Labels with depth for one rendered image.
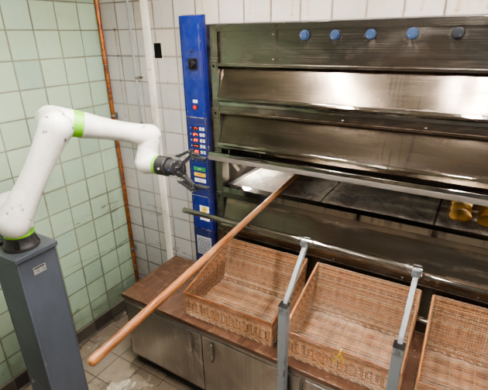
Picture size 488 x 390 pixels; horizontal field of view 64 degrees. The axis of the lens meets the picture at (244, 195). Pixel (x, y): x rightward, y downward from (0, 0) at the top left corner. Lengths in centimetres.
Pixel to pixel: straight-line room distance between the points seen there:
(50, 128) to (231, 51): 105
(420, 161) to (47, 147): 156
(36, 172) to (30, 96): 95
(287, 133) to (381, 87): 52
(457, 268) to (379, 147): 68
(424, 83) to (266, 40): 79
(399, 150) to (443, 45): 47
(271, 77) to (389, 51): 59
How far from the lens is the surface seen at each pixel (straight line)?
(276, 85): 208
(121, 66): 275
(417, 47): 188
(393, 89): 190
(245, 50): 217
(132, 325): 135
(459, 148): 192
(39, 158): 164
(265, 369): 215
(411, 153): 193
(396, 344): 167
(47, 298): 205
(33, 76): 256
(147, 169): 189
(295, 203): 219
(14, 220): 170
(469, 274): 212
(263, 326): 204
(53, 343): 218
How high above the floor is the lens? 205
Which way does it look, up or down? 22 degrees down
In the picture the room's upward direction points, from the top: 1 degrees counter-clockwise
